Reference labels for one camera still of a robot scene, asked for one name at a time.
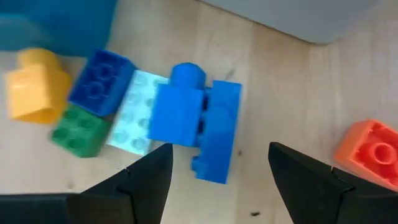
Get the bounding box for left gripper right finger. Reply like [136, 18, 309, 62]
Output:
[269, 142, 398, 224]

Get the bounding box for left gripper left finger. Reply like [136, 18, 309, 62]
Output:
[67, 142, 174, 224]

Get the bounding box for yellow peg block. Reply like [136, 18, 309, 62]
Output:
[5, 47, 73, 125]

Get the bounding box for orange-red toy brick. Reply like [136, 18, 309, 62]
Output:
[334, 119, 398, 192]

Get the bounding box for pale mint toy brick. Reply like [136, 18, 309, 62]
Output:
[105, 68, 170, 156]

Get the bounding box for small green toy brick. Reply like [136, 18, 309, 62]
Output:
[50, 104, 113, 159]

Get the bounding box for blue peg block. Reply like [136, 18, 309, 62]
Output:
[147, 62, 208, 147]

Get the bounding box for dark blue toy brick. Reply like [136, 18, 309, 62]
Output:
[68, 48, 137, 118]

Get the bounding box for white plastic bin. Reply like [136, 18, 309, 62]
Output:
[198, 0, 383, 45]

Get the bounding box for teal plastic bin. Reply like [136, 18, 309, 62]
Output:
[0, 0, 118, 57]

